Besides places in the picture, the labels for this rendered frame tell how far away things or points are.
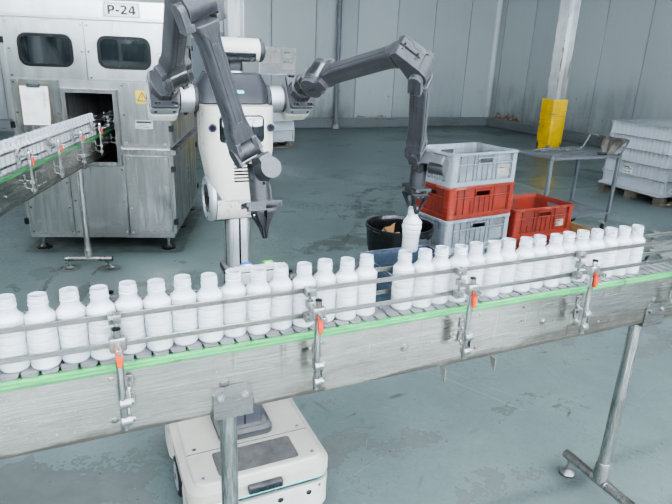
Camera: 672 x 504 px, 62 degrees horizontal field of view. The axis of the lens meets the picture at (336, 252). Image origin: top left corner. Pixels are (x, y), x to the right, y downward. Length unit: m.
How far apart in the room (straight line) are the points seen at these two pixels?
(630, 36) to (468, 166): 10.38
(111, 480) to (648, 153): 7.46
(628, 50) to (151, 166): 11.00
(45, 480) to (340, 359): 1.56
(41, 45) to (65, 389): 4.00
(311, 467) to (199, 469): 0.40
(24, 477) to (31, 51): 3.36
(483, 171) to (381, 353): 2.52
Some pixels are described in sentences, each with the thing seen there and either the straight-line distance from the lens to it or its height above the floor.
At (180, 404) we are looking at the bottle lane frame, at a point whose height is 0.87.
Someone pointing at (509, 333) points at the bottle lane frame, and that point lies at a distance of 1.81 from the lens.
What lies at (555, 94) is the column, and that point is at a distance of 11.46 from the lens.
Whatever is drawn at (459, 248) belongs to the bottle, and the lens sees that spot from 1.62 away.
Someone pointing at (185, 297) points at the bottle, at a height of 1.12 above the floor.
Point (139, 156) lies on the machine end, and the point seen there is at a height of 0.82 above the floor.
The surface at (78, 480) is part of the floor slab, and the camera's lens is 2.67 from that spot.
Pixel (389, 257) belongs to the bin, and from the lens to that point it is 2.25.
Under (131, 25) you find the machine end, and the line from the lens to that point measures 4.93.
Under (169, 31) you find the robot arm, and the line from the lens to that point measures 1.59.
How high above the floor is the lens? 1.65
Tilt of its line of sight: 19 degrees down
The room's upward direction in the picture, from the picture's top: 2 degrees clockwise
